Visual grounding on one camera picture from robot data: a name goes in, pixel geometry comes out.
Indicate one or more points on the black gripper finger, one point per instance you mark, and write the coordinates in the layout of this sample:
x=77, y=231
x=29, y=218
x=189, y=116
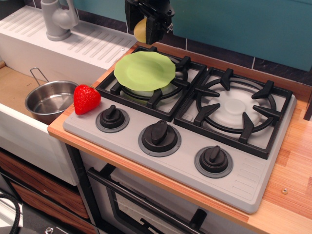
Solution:
x=155, y=30
x=134, y=15

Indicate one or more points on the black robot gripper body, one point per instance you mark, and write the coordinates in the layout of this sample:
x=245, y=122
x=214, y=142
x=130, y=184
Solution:
x=160, y=9

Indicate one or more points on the yellow toy potato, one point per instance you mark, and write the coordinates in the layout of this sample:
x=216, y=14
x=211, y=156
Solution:
x=140, y=31

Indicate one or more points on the red toy strawberry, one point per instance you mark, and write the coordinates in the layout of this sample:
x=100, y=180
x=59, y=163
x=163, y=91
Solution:
x=86, y=98

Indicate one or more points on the light green plastic plate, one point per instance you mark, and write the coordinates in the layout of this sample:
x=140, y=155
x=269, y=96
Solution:
x=145, y=71

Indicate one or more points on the white toy sink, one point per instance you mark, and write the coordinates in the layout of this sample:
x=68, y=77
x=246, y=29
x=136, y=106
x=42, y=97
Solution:
x=27, y=58

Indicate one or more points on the small stainless steel pot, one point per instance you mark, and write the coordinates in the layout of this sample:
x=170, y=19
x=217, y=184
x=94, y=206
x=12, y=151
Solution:
x=48, y=101

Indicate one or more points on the black left burner grate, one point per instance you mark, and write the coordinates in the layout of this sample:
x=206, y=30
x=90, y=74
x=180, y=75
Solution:
x=162, y=103

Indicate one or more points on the black burner grate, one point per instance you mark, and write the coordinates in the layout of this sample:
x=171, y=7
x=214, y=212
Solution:
x=162, y=103
x=239, y=112

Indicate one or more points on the grey toy faucet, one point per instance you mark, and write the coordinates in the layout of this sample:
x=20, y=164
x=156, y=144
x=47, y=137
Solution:
x=58, y=21

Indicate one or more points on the black left stove knob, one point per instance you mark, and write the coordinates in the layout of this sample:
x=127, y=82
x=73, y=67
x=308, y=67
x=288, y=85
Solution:
x=112, y=120

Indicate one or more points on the black stove knob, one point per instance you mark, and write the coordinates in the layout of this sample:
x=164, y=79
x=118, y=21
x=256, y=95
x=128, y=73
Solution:
x=159, y=139
x=112, y=120
x=213, y=162

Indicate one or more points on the black middle stove knob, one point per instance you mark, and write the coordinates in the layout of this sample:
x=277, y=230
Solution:
x=159, y=139

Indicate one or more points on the grey toy stove top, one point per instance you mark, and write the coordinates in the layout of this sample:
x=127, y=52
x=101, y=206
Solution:
x=242, y=188

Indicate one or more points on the black right burner grate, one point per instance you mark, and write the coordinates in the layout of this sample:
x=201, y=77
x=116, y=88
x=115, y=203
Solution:
x=239, y=112

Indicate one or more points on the black right stove knob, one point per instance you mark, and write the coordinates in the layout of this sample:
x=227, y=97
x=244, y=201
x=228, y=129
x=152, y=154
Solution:
x=213, y=162

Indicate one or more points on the toy oven door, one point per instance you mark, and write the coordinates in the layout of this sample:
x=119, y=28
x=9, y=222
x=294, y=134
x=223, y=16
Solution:
x=139, y=207

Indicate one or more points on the wooden drawer front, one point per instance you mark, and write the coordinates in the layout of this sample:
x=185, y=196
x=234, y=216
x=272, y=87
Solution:
x=46, y=193

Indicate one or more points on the black oven door handle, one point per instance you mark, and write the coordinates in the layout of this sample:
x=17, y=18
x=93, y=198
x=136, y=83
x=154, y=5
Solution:
x=104, y=177

